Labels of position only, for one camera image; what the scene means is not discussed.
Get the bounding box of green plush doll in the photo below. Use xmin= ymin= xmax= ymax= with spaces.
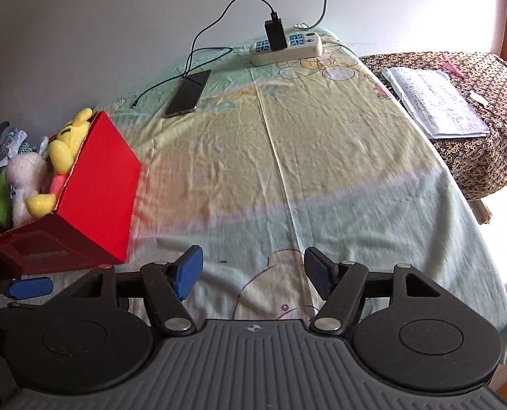
xmin=0 ymin=169 xmax=13 ymax=230

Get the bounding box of white bunny plush toy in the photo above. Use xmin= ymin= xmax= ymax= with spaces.
xmin=6 ymin=152 xmax=52 ymax=227

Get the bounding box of yellow tiger plush toy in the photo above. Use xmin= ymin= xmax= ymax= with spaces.
xmin=26 ymin=107 xmax=93 ymax=219

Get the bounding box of red cardboard box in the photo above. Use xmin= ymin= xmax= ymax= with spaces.
xmin=0 ymin=111 xmax=141 ymax=275

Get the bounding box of green cartoon bed sheet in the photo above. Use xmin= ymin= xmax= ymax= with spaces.
xmin=107 ymin=33 xmax=507 ymax=342

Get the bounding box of brown patterned side table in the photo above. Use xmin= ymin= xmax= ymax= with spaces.
xmin=361 ymin=52 xmax=507 ymax=200

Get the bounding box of black smartphone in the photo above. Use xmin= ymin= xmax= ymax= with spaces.
xmin=163 ymin=69 xmax=212 ymax=119

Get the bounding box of white paper notebook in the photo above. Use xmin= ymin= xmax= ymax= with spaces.
xmin=381 ymin=67 xmax=490 ymax=140

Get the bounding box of white power strip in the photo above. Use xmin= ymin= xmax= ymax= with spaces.
xmin=250 ymin=31 xmax=323 ymax=67

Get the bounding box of black charger adapter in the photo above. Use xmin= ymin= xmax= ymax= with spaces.
xmin=264 ymin=11 xmax=288 ymax=51

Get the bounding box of black charging cable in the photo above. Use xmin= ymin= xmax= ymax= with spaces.
xmin=129 ymin=0 xmax=279 ymax=109

